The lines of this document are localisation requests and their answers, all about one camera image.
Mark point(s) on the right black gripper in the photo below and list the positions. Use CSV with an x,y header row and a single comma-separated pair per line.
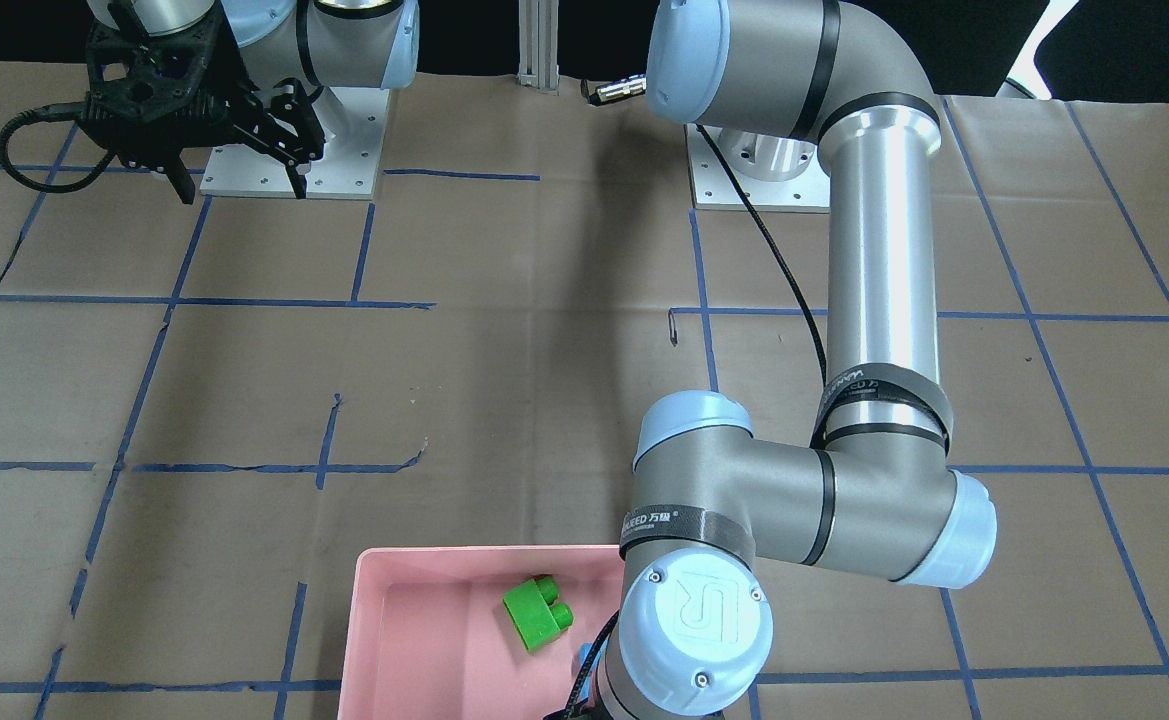
x,y
266,116

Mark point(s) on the green toy block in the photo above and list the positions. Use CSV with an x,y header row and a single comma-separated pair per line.
x,y
537,612

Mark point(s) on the blue toy block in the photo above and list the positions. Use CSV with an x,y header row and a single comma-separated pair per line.
x,y
589,656

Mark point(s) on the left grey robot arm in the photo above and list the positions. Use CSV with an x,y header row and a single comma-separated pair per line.
x,y
872,493

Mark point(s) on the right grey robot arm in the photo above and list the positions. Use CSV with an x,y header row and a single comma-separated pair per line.
x,y
325,44

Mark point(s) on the pink plastic box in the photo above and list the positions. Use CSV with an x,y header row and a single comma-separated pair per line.
x,y
429,638

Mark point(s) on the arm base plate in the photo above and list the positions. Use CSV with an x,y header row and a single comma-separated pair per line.
x,y
776,174
354,122

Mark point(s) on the aluminium frame post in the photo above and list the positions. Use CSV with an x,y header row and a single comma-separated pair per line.
x,y
537,40

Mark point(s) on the metal cable connector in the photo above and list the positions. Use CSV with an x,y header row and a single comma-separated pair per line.
x,y
599,94

